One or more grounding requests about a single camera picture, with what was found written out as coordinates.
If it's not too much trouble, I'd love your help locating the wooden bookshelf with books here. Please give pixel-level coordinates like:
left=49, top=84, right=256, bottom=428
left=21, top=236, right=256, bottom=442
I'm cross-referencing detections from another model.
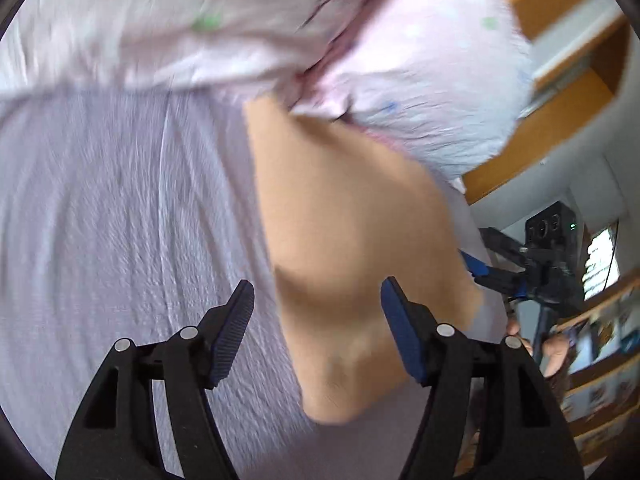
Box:
left=550, top=280, right=640, bottom=467

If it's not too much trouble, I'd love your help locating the pale pink dotted garment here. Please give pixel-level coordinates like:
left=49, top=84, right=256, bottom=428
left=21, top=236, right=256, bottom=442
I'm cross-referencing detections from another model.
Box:
left=0, top=0, right=534, bottom=196

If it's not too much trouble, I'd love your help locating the wooden shelf unit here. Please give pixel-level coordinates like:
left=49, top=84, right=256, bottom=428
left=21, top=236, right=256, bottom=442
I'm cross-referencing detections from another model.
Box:
left=462, top=0, right=632, bottom=207

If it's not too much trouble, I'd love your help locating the lavender bed sheet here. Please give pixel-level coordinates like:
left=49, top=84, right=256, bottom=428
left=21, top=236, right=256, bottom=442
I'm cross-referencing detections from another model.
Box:
left=0, top=85, right=506, bottom=480

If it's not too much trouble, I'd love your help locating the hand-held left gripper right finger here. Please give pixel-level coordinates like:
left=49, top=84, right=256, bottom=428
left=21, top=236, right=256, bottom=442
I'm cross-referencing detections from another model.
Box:
left=380, top=276, right=586, bottom=480

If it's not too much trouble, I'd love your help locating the person's right hand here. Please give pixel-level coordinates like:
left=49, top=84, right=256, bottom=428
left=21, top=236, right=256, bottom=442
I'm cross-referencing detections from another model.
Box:
left=505, top=317, right=572, bottom=379

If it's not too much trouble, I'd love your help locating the beige garment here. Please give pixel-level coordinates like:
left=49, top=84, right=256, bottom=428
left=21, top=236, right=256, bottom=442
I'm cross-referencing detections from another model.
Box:
left=244, top=96, right=485, bottom=427

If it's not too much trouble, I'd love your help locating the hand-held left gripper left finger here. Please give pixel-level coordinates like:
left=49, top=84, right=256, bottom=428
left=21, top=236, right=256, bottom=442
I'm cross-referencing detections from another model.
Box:
left=55, top=280, right=256, bottom=480

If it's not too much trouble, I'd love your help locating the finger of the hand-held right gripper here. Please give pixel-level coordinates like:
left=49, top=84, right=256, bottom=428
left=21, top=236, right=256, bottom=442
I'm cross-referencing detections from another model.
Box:
left=459, top=249, right=527, bottom=297
left=479, top=226, right=527, bottom=262

